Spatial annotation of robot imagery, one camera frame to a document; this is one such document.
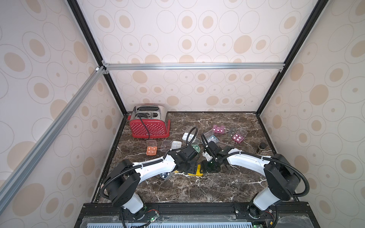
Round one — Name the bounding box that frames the green round pillbox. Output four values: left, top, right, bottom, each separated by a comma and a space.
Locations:
192, 144, 201, 153

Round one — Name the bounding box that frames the magenta pillbox clear lid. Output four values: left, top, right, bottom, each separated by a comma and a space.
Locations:
230, 128, 248, 144

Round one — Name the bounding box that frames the dark blue round pillbox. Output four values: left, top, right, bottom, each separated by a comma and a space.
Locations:
159, 172, 174, 182

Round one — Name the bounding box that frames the magenta pillbox rear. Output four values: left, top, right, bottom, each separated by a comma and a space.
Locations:
212, 125, 226, 134

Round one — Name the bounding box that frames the left aluminium frame rail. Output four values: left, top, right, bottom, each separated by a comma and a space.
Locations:
1, 66, 105, 213

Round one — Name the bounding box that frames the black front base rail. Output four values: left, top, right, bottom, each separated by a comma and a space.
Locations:
75, 202, 319, 228

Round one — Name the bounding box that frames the red and silver toaster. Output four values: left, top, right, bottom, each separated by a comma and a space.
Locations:
129, 104, 171, 140

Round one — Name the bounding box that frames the black toaster power cord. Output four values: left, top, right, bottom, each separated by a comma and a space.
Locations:
137, 112, 151, 140

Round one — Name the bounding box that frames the white six-cell pillbox clear lid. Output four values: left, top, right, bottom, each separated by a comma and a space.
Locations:
161, 140, 182, 153

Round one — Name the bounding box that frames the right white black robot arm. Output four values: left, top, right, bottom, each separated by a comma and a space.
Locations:
201, 134, 310, 219

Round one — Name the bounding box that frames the rear aluminium frame rail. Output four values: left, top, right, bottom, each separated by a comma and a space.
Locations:
105, 62, 285, 71

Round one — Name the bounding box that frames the yellow lidded rectangular pillbox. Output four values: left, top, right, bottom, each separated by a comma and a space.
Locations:
183, 165, 203, 177

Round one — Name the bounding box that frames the orange square pillbox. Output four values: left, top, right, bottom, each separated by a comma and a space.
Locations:
146, 140, 157, 156

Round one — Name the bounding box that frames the white pillbox rear clear lid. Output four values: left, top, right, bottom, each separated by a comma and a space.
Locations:
182, 126, 201, 144

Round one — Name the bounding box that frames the light blue rectangular pillbox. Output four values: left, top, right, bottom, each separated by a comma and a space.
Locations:
204, 130, 219, 143

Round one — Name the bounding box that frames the small dark brown bottle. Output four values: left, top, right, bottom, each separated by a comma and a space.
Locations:
256, 142, 268, 154

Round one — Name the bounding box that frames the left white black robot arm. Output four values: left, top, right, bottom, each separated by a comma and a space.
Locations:
100, 127, 199, 214

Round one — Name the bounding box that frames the aluminium frame rail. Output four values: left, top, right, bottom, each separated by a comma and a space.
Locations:
105, 62, 285, 71
1, 66, 105, 213

